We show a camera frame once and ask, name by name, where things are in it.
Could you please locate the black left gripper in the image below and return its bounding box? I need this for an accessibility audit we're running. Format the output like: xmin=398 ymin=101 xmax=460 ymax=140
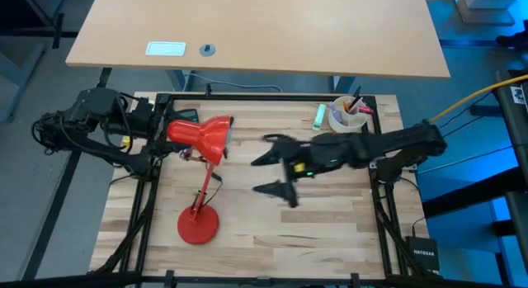
xmin=130 ymin=97 xmax=190 ymax=155

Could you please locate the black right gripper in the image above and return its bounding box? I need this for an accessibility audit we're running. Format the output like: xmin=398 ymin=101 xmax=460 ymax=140
xmin=251 ymin=134 xmax=331 ymax=210

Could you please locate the red desk lamp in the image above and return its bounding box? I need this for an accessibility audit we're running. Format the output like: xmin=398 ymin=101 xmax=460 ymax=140
xmin=166 ymin=115 xmax=235 ymax=246

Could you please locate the black calculator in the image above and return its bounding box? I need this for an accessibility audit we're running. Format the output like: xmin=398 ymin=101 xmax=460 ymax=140
xmin=175 ymin=108 xmax=200 ymax=124

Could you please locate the white ribbed pen cup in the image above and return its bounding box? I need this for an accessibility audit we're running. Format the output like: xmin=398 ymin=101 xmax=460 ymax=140
xmin=328 ymin=95 xmax=371 ymax=135

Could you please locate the lilac plastic tool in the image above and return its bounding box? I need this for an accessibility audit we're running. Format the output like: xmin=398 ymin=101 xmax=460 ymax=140
xmin=329 ymin=102 xmax=343 ymax=124

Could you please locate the light blue flat card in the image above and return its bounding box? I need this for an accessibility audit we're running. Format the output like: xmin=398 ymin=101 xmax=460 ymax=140
xmin=144 ymin=40 xmax=187 ymax=57

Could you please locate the light wood desk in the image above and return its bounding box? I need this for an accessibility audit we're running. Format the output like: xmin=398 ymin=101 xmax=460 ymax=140
xmin=64 ymin=0 xmax=451 ymax=79

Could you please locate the black lamp power cable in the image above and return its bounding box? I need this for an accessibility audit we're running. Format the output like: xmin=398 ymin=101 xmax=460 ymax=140
xmin=197 ymin=172 xmax=224 ymax=209

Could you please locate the black aluminium table frame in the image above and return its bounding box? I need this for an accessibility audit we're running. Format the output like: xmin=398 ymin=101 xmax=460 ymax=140
xmin=0 ymin=92 xmax=528 ymax=288

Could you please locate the black Netgear network switch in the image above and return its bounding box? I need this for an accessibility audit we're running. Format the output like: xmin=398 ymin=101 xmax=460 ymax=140
xmin=404 ymin=235 xmax=441 ymax=275

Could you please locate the yellow cable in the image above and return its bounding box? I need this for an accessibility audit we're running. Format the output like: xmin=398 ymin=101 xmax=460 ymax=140
xmin=428 ymin=73 xmax=528 ymax=124

